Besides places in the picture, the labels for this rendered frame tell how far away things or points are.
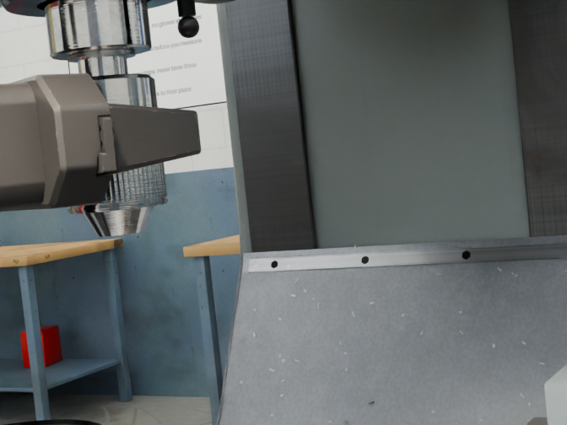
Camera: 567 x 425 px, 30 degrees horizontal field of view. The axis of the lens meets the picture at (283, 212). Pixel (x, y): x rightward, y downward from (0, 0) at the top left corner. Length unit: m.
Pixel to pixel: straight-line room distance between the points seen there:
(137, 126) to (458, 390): 0.39
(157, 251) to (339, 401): 4.89
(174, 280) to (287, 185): 4.79
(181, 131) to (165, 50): 5.12
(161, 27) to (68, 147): 5.20
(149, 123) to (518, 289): 0.39
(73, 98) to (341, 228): 0.46
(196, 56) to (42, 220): 1.39
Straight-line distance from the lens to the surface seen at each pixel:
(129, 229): 0.49
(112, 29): 0.49
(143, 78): 0.49
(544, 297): 0.78
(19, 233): 6.29
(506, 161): 0.80
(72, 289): 6.09
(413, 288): 0.82
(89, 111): 0.43
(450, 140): 0.82
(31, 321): 5.24
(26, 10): 0.52
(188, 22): 0.47
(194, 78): 5.50
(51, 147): 0.43
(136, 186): 0.48
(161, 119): 0.48
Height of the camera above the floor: 1.22
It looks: 3 degrees down
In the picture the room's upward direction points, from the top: 6 degrees counter-clockwise
